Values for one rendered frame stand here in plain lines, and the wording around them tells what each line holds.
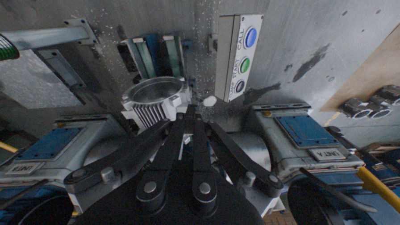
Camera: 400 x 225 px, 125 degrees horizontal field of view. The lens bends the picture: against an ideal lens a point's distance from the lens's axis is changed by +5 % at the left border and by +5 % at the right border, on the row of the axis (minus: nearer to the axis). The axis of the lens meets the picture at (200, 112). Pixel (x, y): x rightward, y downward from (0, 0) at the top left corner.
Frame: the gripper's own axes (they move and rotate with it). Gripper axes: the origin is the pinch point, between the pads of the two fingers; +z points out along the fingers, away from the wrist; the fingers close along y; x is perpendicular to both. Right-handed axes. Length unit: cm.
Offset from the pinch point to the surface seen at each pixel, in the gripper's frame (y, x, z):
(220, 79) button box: 6.6, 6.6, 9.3
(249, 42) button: 9.9, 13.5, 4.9
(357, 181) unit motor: 64, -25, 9
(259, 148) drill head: 30.0, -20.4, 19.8
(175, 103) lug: -4.2, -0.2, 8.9
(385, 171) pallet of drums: 454, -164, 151
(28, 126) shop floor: -290, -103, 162
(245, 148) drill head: 24.2, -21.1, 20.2
